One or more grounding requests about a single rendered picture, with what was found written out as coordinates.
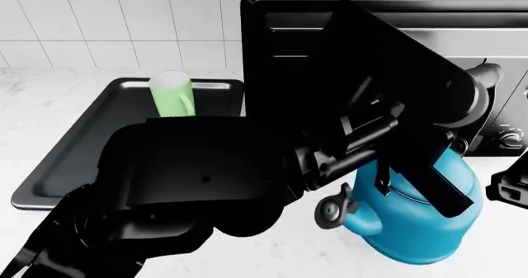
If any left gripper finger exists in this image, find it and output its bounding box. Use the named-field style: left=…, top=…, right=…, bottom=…
left=374, top=103, right=474, bottom=218
left=308, top=0, right=471, bottom=144

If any blue kettle with black handle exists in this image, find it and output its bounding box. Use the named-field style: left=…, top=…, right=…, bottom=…
left=313, top=63, right=502, bottom=266

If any light green mug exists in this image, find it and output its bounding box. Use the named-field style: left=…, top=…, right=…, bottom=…
left=148, top=69, right=197, bottom=119

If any dark metal tray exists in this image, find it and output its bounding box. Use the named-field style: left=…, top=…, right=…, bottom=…
left=11, top=77, right=246, bottom=211

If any round black oven knob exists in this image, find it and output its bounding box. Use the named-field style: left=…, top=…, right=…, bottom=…
left=496, top=128, right=524, bottom=150

